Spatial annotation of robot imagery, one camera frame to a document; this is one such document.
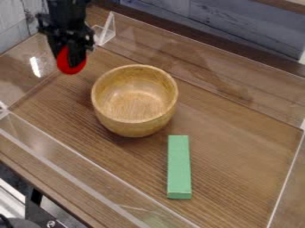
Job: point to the wooden bowl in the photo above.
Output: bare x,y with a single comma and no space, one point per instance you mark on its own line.
134,99

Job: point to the red plush strawberry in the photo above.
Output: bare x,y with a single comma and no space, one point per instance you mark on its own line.
70,64

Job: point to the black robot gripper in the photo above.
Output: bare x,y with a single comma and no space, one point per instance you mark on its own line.
62,23

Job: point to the black table leg bracket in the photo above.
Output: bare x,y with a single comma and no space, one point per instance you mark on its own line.
46,213

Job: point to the clear acrylic tray wall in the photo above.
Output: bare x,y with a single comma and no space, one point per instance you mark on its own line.
94,194

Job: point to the clear acrylic corner bracket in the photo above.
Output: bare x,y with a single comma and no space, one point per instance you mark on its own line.
105,32

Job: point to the green rectangular block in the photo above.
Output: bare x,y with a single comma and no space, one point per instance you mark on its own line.
180,168

